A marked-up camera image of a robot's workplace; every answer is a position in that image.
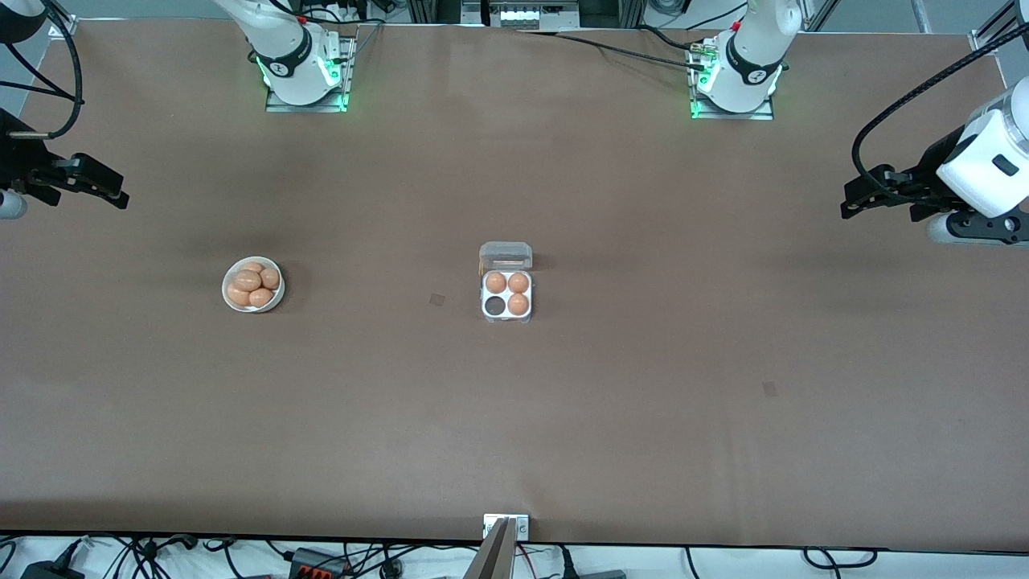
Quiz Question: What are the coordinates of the clear plastic egg carton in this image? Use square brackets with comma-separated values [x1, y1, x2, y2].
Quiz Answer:
[479, 241, 534, 325]

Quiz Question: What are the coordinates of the white round bowl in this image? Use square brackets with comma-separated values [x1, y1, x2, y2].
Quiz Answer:
[222, 256, 285, 314]

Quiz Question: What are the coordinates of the black power adapter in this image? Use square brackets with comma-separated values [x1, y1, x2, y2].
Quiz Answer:
[20, 559, 85, 579]

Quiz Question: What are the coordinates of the white power strip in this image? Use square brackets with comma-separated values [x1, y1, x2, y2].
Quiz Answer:
[488, 0, 581, 31]

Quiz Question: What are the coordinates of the red black connector block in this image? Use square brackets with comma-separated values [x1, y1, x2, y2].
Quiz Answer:
[288, 548, 352, 579]

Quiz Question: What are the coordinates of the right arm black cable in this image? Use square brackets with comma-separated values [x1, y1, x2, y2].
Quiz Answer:
[0, 0, 85, 139]

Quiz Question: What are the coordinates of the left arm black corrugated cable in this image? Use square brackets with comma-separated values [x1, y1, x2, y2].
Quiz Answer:
[852, 36, 1029, 187]

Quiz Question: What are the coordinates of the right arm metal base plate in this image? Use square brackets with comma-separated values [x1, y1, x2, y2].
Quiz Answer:
[265, 36, 352, 113]

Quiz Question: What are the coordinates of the thick black table cable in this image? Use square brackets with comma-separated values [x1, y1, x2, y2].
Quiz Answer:
[637, 24, 708, 53]

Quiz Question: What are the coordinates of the thin black table cable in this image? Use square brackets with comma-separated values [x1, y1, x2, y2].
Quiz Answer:
[514, 29, 708, 72]

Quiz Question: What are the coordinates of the aluminium frame post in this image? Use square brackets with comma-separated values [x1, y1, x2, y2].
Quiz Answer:
[408, 0, 461, 25]

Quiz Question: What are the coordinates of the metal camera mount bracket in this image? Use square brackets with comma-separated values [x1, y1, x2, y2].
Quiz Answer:
[483, 514, 531, 540]

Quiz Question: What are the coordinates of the grey camera pole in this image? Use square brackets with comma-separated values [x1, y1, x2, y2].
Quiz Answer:
[465, 517, 518, 579]

